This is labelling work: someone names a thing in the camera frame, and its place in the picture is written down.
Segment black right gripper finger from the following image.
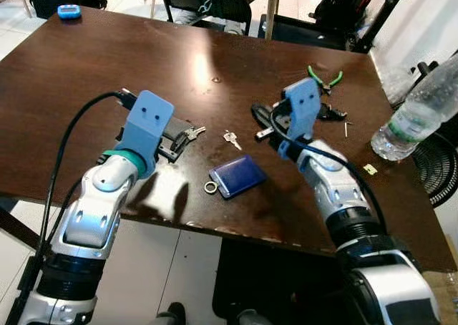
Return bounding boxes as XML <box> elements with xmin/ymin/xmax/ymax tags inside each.
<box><xmin>250</xmin><ymin>102</ymin><xmax>276</xmax><ymax>141</ymax></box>

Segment single silver key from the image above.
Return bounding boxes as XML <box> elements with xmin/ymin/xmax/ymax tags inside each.
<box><xmin>223</xmin><ymin>130</ymin><xmax>243</xmax><ymax>151</ymax></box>

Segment black car key fob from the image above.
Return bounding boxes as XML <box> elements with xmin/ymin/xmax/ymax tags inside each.
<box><xmin>318</xmin><ymin>104</ymin><xmax>349</xmax><ymax>122</ymax></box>

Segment black bulky backpack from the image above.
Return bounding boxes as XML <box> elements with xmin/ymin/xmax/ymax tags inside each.
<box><xmin>309</xmin><ymin>0</ymin><xmax>393</xmax><ymax>34</ymax></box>

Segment clear plastic water bottle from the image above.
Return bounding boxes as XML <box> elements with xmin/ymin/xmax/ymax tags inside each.
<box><xmin>371</xmin><ymin>52</ymin><xmax>458</xmax><ymax>162</ymax></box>

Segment black floor fan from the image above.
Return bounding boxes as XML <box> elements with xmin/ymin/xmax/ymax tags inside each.
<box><xmin>410</xmin><ymin>130</ymin><xmax>458</xmax><ymax>208</ymax></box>

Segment small blue device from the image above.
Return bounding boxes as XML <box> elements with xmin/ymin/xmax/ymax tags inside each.
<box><xmin>57</xmin><ymin>4</ymin><xmax>82</xmax><ymax>21</ymax></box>

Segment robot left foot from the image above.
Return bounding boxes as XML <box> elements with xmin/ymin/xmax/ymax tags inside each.
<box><xmin>154</xmin><ymin>302</ymin><xmax>187</xmax><ymax>325</ymax></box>

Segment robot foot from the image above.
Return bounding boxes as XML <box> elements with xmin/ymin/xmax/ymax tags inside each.
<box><xmin>236</xmin><ymin>309</ymin><xmax>274</xmax><ymax>325</ymax></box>
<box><xmin>154</xmin><ymin>302</ymin><xmax>187</xmax><ymax>325</ymax></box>

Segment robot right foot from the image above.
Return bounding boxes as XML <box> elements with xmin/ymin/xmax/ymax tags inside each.
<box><xmin>236</xmin><ymin>309</ymin><xmax>274</xmax><ymax>325</ymax></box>

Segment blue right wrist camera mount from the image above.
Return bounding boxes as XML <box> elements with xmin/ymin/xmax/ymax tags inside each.
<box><xmin>276</xmin><ymin>77</ymin><xmax>322</xmax><ymax>161</ymax></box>

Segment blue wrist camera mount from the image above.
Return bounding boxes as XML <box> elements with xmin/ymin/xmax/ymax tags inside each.
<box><xmin>276</xmin><ymin>77</ymin><xmax>322</xmax><ymax>161</ymax></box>
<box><xmin>117</xmin><ymin>90</ymin><xmax>175</xmax><ymax>177</ymax></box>

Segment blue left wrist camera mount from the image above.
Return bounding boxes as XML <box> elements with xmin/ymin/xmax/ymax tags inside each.
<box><xmin>117</xmin><ymin>90</ymin><xmax>175</xmax><ymax>177</ymax></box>

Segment green handled pliers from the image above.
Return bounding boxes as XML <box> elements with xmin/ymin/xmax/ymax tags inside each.
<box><xmin>307</xmin><ymin>65</ymin><xmax>344</xmax><ymax>95</ymax></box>

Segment blue card pouch with ring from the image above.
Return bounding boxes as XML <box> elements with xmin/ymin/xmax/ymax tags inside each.
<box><xmin>204</xmin><ymin>154</ymin><xmax>268</xmax><ymax>200</ymax></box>

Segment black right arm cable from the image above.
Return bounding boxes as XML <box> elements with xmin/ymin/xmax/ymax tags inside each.
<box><xmin>250</xmin><ymin>103</ymin><xmax>387</xmax><ymax>236</ymax></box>

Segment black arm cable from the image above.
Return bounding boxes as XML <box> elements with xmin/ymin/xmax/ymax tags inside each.
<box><xmin>250</xmin><ymin>103</ymin><xmax>387</xmax><ymax>236</ymax></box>
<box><xmin>6</xmin><ymin>89</ymin><xmax>138</xmax><ymax>325</ymax></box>

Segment light wooden post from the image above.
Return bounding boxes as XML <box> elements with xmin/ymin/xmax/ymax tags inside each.
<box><xmin>265</xmin><ymin>0</ymin><xmax>282</xmax><ymax>41</ymax></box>

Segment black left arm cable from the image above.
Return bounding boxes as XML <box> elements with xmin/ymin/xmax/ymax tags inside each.
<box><xmin>6</xmin><ymin>89</ymin><xmax>138</xmax><ymax>325</ymax></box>

